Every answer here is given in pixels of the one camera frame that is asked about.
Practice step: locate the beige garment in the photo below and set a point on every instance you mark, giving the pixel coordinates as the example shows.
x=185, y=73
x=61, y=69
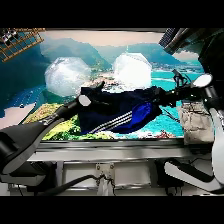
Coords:
x=196, y=121

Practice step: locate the dark blue striped pants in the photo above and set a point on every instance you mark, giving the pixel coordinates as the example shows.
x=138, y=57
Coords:
x=120, y=115

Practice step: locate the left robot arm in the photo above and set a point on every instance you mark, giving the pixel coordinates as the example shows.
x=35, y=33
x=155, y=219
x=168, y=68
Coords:
x=30, y=133

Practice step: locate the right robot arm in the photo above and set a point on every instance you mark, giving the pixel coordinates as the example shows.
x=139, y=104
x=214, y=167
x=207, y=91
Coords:
x=210, y=93

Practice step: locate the silver frame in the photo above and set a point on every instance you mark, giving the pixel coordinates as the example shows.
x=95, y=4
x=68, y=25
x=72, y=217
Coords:
x=110, y=156

